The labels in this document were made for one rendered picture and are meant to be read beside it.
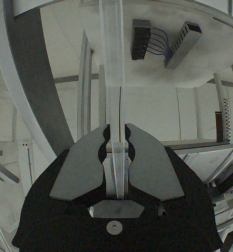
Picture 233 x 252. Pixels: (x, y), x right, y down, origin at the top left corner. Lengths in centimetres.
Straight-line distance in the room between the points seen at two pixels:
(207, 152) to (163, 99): 185
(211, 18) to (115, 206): 59
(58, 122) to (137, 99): 180
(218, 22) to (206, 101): 203
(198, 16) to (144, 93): 167
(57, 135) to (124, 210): 22
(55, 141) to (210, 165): 27
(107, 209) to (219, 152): 25
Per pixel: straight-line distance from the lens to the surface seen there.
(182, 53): 53
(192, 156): 22
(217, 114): 74
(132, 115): 189
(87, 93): 45
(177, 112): 208
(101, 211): 31
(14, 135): 119
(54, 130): 17
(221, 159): 28
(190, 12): 45
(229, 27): 55
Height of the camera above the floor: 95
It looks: 3 degrees down
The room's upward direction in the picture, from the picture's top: 179 degrees clockwise
